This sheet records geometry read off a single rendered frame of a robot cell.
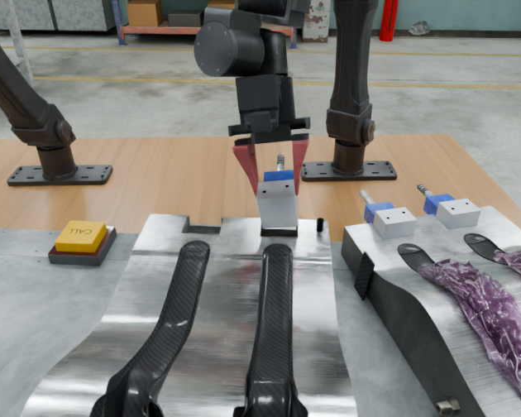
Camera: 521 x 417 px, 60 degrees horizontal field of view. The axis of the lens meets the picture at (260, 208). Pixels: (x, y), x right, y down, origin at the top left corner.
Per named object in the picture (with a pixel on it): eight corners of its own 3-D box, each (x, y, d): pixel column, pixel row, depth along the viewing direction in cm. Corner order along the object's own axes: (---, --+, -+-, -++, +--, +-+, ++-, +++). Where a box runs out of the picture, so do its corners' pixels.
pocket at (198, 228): (189, 235, 68) (188, 214, 66) (225, 236, 67) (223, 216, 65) (184, 254, 64) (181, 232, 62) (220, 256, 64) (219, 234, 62)
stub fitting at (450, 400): (450, 403, 47) (432, 407, 46) (453, 394, 46) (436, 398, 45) (457, 415, 45) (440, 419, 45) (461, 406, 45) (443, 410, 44)
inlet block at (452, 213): (403, 199, 81) (408, 173, 78) (427, 196, 82) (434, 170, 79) (444, 243, 70) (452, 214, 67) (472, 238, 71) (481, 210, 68)
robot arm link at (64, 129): (59, 123, 83) (72, 112, 88) (13, 122, 84) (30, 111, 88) (67, 154, 86) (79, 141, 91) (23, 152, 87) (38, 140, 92)
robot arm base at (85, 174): (97, 149, 87) (107, 134, 93) (-8, 150, 86) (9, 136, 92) (105, 184, 91) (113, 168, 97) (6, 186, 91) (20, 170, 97)
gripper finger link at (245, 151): (293, 200, 57) (286, 125, 55) (237, 203, 58) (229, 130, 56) (295, 190, 63) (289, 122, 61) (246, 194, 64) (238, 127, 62)
